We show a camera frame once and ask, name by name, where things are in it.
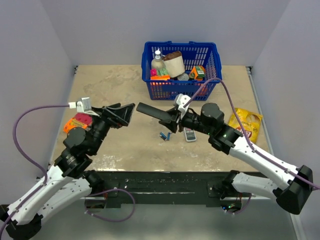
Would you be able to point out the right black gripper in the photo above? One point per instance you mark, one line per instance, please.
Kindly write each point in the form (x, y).
(172, 124)

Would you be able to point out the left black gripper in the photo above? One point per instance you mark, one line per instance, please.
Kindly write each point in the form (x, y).
(120, 116)

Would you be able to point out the black remote control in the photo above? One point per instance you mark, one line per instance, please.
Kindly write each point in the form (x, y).
(152, 111)

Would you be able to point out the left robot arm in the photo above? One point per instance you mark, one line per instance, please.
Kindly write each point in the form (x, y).
(67, 180)

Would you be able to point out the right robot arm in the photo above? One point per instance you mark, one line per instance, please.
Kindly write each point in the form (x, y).
(289, 185)

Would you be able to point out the white remote control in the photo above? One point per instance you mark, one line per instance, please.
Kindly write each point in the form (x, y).
(190, 135)

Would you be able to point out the blue battery left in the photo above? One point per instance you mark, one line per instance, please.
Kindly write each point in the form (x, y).
(163, 136)

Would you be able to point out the orange pink candy box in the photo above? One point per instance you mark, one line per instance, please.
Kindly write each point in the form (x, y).
(79, 120)

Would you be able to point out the metal tin can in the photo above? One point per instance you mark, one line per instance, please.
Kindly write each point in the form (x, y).
(183, 77)

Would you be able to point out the orange flat box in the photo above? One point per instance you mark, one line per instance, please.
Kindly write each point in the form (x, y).
(160, 77)

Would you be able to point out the pink small box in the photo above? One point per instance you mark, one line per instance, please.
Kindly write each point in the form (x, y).
(153, 72)

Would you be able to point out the orange green juice carton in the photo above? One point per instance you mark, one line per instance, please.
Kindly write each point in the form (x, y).
(197, 73)

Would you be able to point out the green small packet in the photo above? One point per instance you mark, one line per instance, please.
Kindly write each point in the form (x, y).
(162, 72)

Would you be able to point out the blue plastic shopping basket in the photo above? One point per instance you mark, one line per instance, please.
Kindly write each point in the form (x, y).
(194, 53)

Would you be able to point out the white pump bottle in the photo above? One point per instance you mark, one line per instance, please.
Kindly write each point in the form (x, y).
(157, 62)

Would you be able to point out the white brown paper bag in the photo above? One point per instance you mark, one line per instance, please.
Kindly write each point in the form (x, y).
(174, 63)

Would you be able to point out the yellow Lays chips bag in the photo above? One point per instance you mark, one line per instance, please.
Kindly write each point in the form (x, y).
(251, 122)

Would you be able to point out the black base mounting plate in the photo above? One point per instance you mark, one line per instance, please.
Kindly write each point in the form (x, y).
(116, 188)

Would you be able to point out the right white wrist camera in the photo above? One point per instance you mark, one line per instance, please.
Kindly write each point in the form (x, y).
(181, 101)

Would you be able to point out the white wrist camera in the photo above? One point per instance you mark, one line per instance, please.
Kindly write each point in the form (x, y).
(181, 101)
(83, 106)

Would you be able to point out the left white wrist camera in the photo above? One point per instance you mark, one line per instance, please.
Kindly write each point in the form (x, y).
(83, 106)

